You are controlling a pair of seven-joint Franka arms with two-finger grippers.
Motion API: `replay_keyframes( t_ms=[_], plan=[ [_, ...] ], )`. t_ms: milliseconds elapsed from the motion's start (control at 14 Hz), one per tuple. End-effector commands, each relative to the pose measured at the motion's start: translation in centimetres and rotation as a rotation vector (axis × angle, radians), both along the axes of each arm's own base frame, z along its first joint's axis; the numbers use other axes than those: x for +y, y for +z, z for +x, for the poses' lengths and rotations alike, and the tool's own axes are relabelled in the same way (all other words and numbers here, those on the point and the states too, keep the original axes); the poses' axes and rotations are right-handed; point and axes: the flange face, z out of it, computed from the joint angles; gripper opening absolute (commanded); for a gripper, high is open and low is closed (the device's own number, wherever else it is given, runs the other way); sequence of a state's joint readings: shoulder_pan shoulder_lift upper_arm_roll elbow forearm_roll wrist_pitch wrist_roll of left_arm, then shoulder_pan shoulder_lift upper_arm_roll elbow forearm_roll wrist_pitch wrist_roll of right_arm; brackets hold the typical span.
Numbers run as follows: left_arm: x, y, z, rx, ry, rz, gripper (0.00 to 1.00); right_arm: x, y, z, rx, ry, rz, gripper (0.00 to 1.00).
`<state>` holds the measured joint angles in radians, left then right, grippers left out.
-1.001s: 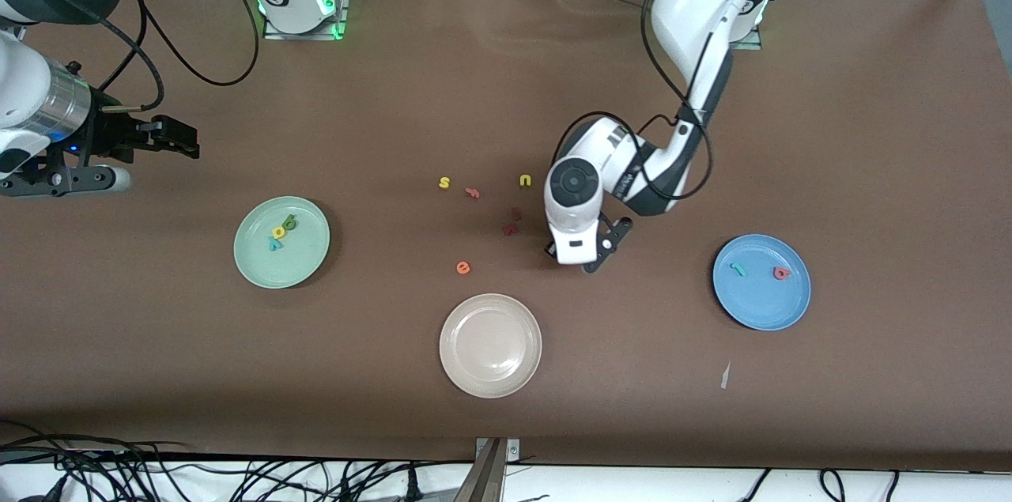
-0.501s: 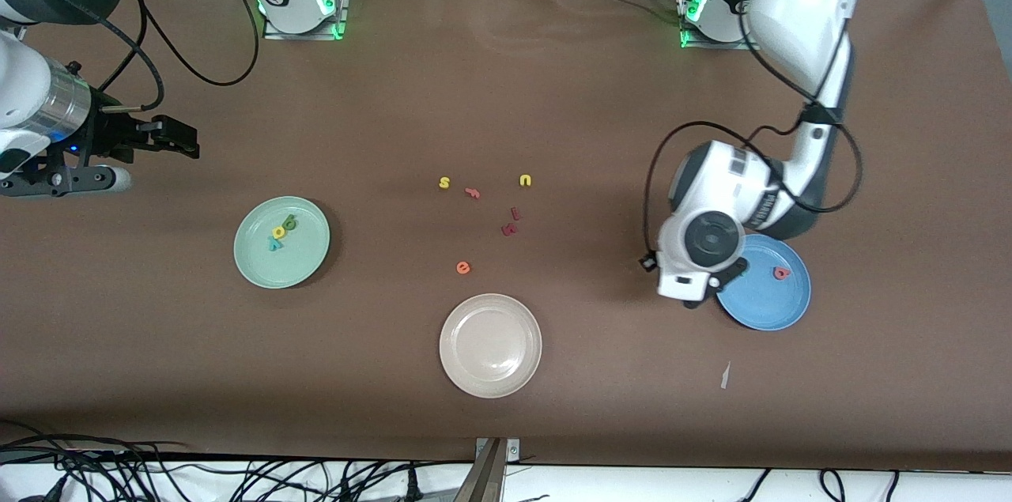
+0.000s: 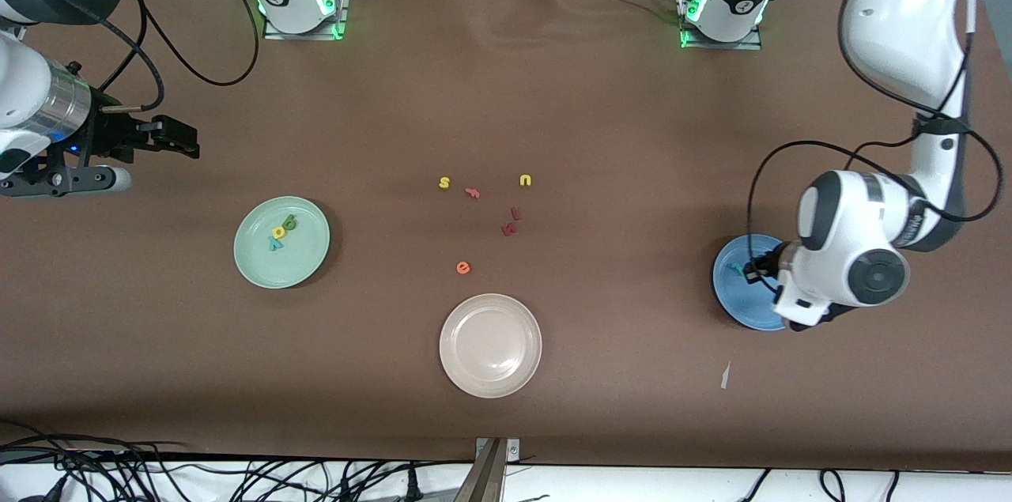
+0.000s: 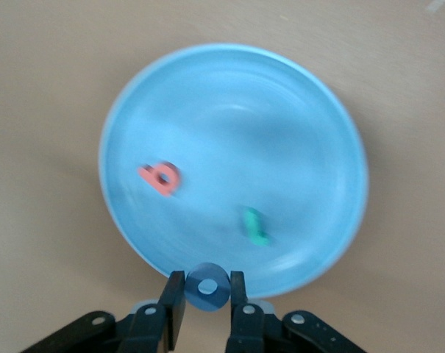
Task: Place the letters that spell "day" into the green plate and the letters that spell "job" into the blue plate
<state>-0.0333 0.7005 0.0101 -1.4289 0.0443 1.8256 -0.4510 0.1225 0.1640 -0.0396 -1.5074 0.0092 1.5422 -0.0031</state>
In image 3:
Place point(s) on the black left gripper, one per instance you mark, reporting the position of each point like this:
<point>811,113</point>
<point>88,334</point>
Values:
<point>765,262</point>

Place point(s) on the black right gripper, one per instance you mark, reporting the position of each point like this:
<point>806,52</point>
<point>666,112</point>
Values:
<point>108,137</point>

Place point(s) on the green foam letter b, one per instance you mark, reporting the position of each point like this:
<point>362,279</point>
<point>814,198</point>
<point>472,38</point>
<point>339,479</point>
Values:
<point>291,224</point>

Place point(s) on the blue plate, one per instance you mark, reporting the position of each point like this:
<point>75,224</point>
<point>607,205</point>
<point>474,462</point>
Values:
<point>731,288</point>

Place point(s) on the white tape scrap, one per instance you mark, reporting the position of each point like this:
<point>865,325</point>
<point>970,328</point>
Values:
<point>725,375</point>

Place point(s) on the aluminium profile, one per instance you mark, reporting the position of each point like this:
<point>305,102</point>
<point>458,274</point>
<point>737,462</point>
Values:
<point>16,32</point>

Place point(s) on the light green plate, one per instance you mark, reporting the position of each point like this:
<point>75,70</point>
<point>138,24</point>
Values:
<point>300,261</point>

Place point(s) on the beige plate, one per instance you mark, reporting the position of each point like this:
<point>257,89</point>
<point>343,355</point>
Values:
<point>490,345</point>

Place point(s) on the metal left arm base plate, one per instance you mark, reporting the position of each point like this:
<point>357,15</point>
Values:
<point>751,45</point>

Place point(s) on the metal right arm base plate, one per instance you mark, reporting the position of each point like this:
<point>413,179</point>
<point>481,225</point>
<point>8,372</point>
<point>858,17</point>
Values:
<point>341,4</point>

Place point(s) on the metal clamp bracket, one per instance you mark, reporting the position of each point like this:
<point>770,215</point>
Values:
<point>490,470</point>

